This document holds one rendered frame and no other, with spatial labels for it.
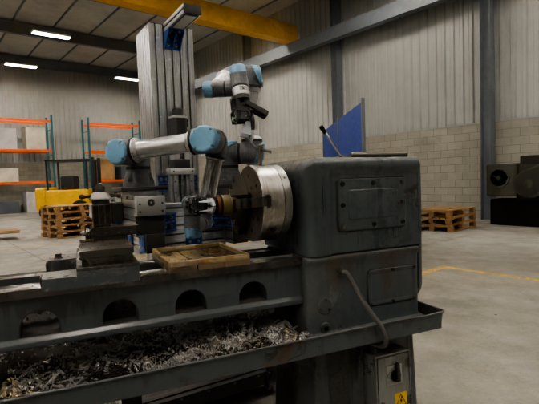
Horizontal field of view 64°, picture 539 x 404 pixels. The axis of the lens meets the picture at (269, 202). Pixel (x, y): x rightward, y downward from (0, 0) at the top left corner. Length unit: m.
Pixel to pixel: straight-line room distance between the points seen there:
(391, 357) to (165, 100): 1.70
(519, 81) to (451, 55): 1.92
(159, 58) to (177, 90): 0.19
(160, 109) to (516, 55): 10.63
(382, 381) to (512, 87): 10.67
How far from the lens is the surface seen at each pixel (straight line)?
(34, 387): 1.63
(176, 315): 1.60
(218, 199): 1.71
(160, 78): 2.49
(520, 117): 11.95
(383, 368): 1.95
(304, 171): 1.67
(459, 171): 12.50
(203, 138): 1.89
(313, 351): 1.69
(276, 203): 1.66
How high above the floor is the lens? 1.18
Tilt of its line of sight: 3 degrees down
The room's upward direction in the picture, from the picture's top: 2 degrees counter-clockwise
